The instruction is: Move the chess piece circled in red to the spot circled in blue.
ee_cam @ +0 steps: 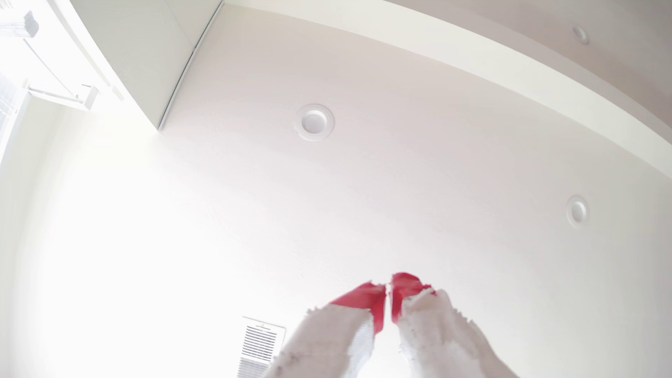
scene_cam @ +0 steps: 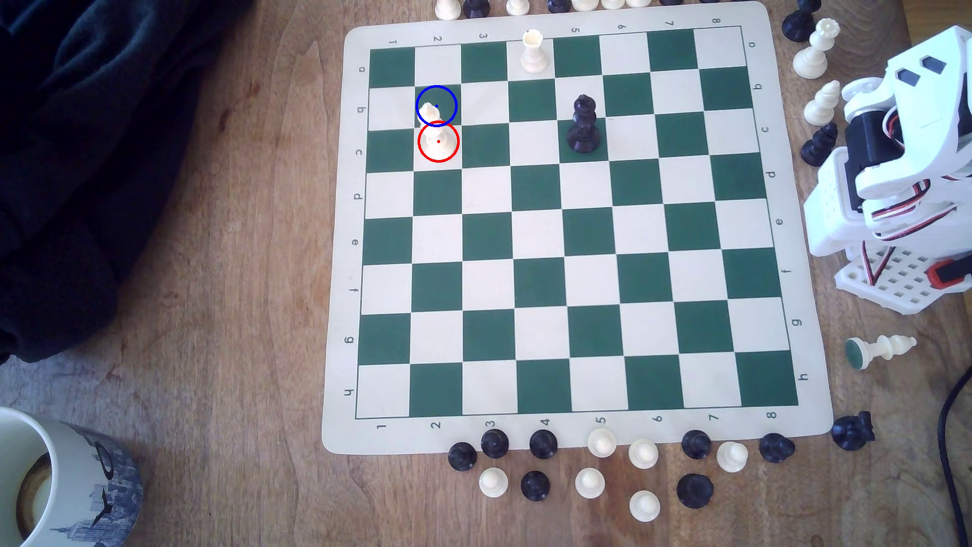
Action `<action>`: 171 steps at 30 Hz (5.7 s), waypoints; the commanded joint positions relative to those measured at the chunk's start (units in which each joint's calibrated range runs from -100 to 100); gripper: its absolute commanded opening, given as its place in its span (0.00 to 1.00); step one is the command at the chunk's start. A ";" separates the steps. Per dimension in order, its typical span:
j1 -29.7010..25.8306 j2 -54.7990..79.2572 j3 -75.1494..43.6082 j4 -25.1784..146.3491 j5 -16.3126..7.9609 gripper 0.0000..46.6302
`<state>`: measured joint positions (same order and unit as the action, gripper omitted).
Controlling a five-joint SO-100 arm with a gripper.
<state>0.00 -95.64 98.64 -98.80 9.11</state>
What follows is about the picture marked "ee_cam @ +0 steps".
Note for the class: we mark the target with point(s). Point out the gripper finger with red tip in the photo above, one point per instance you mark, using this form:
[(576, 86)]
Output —
[(336, 336), (441, 336)]

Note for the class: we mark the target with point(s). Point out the white slatted air vent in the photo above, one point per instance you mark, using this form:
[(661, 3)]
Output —
[(258, 344)]

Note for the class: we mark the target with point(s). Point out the round recessed ceiling light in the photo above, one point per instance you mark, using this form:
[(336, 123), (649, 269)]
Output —
[(580, 34), (577, 211), (314, 122)]

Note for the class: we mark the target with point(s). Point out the white curtain rail bracket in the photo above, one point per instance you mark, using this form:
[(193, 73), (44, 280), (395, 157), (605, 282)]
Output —
[(63, 97)]

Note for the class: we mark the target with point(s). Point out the small grey rail bracket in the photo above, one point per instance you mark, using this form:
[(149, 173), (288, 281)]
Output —
[(21, 25)]

